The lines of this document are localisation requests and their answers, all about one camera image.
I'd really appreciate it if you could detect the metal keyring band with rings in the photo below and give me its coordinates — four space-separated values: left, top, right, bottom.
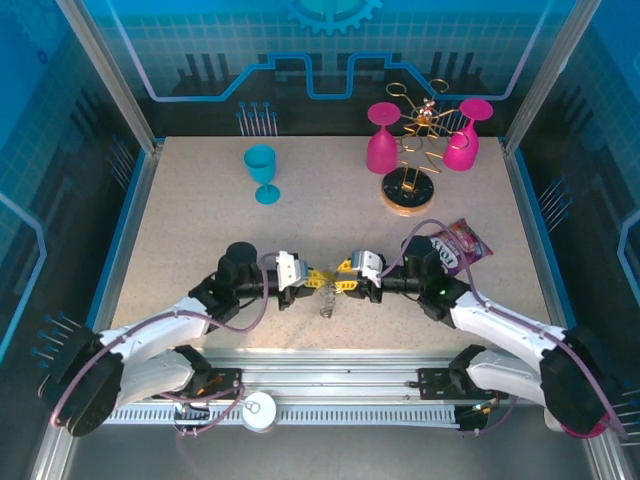
318 272 342 320

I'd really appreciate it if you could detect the purple snack packet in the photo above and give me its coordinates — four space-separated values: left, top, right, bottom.
429 217 494 274

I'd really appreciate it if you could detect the teal plastic wine glass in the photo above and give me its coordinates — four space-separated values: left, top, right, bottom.
243 144 281 205

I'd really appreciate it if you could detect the pink plastic wine glass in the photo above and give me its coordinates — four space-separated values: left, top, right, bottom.
442 98 494 172
366 101 400 175

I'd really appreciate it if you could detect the white tin can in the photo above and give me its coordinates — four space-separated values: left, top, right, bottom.
240 389 278 432

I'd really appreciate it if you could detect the pink plastic cup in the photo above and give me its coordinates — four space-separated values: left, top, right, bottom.
559 422 601 440

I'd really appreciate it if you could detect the gold wire glass rack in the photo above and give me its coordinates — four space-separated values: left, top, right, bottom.
382 78 464 217

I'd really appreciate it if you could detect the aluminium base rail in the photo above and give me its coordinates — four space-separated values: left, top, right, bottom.
149 347 546 407

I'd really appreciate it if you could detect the white slotted cable duct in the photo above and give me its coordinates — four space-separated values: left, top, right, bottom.
107 402 459 427

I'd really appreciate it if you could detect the aluminium frame post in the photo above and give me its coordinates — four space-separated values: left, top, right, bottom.
501 0 605 154
53 0 165 154

